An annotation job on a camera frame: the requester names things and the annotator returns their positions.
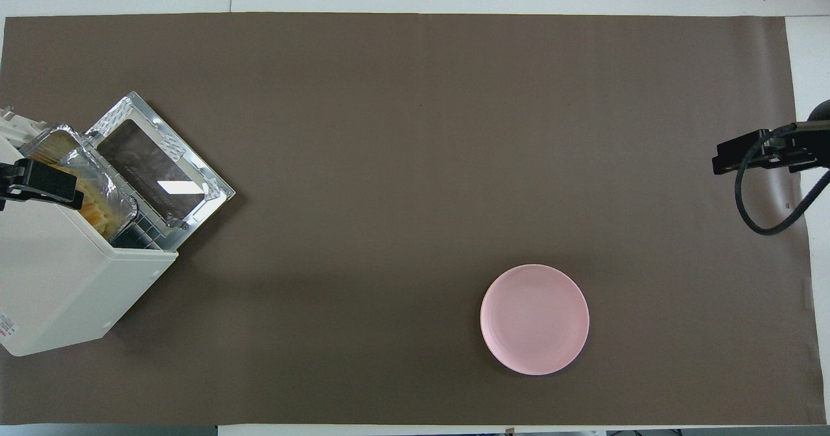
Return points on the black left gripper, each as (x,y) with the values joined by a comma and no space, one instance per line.
(11,181)

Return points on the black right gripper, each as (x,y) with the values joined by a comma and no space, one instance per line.
(820,144)

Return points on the aluminium foil tray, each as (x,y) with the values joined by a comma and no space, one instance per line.
(78,157)

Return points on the sliced orange bread loaf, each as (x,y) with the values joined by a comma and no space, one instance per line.
(97,212)

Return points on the white toaster oven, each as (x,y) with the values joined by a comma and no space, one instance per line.
(58,280)

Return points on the glass oven door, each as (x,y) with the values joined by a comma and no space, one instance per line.
(149,157)

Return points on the pink round plate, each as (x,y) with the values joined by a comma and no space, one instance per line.
(535,319)

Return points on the brown table mat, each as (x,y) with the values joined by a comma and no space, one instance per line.
(415,163)

